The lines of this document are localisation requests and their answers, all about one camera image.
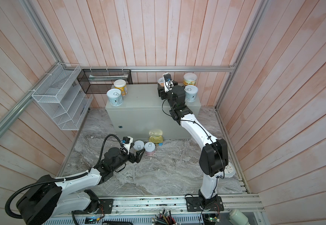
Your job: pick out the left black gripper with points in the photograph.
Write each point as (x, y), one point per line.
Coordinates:
(137, 157)

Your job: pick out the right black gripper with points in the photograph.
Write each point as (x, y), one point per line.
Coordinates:
(162, 93)

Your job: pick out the white lid can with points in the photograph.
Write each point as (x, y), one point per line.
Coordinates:
(190, 93)
(115, 97)
(139, 145)
(161, 82)
(150, 148)

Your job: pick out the orange green label can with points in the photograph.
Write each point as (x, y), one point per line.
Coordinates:
(189, 79)

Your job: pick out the yellow label can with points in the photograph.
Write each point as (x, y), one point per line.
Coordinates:
(121, 85)

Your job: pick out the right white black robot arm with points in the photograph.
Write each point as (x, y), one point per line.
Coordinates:
(214, 152)

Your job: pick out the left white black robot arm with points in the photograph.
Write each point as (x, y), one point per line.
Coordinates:
(37, 202)

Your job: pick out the gold rectangular sardine tin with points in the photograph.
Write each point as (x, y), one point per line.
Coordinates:
(157, 140)

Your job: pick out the grey metal cabinet box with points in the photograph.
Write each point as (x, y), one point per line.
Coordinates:
(142, 113)

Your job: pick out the black mesh basket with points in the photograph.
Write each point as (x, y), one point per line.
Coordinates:
(99, 81)

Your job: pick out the white round clock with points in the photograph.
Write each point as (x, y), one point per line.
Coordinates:
(229, 171)

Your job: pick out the white cylinder object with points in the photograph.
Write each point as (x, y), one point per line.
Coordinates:
(236, 217)

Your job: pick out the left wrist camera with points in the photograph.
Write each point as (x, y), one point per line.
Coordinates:
(126, 142)

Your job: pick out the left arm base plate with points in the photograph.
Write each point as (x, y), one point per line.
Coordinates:
(101, 206)

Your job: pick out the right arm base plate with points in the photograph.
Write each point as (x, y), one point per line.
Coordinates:
(198, 203)

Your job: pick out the white wire mesh shelf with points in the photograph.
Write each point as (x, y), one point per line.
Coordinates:
(62, 98)

